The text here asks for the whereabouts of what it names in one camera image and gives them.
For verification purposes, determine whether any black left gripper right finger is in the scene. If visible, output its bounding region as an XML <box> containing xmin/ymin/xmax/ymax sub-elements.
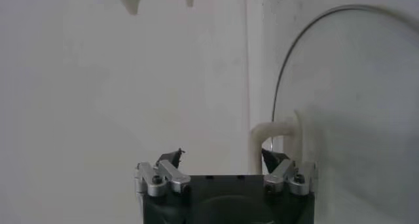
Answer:
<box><xmin>260</xmin><ymin>148</ymin><xmax>319</xmax><ymax>197</ymax></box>

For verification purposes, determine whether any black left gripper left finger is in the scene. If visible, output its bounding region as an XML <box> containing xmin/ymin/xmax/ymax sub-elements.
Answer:
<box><xmin>133</xmin><ymin>147</ymin><xmax>192</xmax><ymax>199</ymax></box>

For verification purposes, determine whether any round glass pot lid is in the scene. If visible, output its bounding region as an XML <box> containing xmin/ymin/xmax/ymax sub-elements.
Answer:
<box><xmin>249</xmin><ymin>4</ymin><xmax>419</xmax><ymax>224</ymax></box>

